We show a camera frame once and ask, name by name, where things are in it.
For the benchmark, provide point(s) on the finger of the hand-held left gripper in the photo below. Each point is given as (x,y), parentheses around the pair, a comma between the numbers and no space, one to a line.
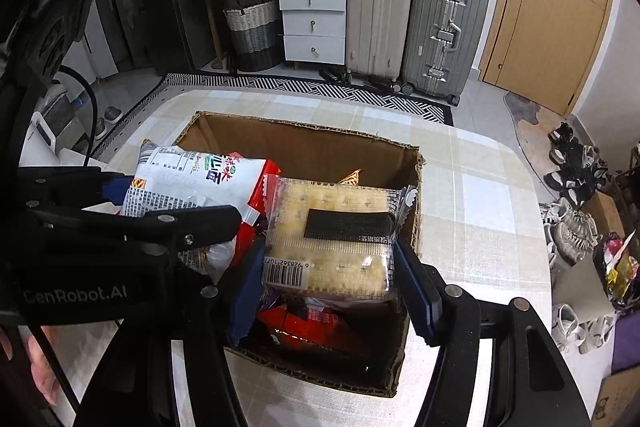
(115,192)
(200,224)

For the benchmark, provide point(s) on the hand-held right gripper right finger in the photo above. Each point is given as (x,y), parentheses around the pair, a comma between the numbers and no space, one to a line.
(420,297)

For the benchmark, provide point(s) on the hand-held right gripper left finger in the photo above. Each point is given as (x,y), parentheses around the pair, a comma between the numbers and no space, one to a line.
(247,297)

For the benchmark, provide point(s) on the white red noodle snack packet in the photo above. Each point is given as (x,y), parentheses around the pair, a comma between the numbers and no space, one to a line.
(200,177)

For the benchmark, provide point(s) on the clear cracker packet black label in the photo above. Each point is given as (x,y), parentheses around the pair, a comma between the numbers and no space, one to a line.
(330,197)

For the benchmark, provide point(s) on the brown cardboard box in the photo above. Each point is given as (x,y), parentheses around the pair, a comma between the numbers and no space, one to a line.
(310,142)

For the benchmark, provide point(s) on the person's left hand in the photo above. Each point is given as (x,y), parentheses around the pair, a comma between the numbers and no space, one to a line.
(45,367)

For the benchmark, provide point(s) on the grey slipper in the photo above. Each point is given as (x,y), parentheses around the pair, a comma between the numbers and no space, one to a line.
(100,128)
(112,116)

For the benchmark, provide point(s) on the red packet black stripe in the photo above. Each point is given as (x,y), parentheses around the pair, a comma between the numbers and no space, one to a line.
(310,322)

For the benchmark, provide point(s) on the white kettle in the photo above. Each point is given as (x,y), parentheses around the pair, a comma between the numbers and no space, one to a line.
(47,127)

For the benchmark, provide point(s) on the checked tablecloth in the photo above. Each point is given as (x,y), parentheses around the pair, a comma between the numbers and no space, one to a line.
(480,217)

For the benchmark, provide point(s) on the orange snack packet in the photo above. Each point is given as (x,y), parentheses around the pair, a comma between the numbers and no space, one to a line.
(352,179)

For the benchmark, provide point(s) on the grey cardboard sheet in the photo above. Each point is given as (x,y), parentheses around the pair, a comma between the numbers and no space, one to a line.
(580,292)

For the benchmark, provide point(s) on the patterned rug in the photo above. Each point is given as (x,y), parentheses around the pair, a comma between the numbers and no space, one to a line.
(300,87)

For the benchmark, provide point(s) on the pile of shoes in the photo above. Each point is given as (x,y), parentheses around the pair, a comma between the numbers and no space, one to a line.
(575,207)

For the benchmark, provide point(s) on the woven laundry basket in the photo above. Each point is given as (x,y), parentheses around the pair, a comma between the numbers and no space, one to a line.
(255,37)

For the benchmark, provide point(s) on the brown grey door mat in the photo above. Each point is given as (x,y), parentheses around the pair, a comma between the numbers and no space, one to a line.
(530,132)

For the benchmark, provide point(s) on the colourful plastic bag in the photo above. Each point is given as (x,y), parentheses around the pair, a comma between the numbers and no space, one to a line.
(617,267)

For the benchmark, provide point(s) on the small cardboard box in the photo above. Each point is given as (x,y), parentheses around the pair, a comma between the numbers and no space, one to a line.
(602,212)

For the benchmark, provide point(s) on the purple cloth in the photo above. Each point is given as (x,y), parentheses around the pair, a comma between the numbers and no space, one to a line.
(627,342)

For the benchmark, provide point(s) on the printed cardboard box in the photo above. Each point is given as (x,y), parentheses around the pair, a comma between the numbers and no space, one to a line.
(620,399)

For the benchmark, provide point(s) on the white desk with drawers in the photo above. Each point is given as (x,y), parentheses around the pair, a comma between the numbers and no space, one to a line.
(312,22)

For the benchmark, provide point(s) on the silver suitcase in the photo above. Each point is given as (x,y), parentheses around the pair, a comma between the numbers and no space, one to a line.
(440,32)

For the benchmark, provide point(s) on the beige suitcase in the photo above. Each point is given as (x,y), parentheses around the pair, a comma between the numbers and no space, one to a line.
(380,17)

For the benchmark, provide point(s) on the wooden door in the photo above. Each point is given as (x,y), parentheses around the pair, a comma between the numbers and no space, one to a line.
(550,7)

